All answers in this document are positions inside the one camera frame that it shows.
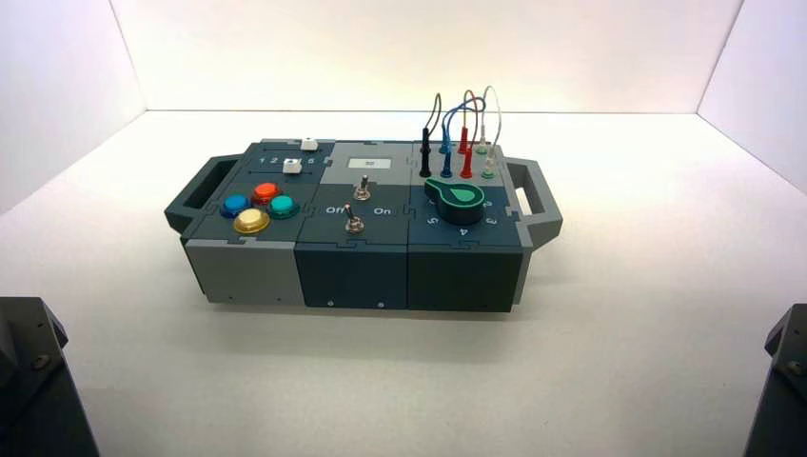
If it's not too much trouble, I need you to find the red banana plug cable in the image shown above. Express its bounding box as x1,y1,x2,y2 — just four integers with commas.
457,89,481,180

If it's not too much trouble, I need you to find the grey and teal control box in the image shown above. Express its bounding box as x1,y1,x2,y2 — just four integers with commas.
164,137,564,314

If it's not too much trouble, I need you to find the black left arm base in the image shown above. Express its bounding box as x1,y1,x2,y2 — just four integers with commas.
0,296,101,457

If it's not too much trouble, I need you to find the black banana plug cable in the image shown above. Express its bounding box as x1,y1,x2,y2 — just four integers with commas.
419,92,443,179

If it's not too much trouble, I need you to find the blue banana plug cable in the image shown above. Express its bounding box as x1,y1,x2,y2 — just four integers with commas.
438,96,488,180

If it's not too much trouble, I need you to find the red round push button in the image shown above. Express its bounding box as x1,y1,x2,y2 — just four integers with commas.
250,182,282,207

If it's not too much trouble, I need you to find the white banana plug cable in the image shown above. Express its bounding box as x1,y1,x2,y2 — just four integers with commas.
474,85,503,180

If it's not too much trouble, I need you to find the green round push button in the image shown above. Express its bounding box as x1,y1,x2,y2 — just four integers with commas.
267,194,301,221

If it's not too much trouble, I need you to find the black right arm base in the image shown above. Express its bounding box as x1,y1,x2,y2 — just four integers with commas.
743,304,807,457

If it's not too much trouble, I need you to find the yellow round push button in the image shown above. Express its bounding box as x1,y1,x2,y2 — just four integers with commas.
233,209,272,236

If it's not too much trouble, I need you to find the blue round push button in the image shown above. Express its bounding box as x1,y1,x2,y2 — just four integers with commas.
220,193,252,220

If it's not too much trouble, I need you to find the green rotary dial knob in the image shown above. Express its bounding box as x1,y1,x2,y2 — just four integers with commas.
423,177,486,227

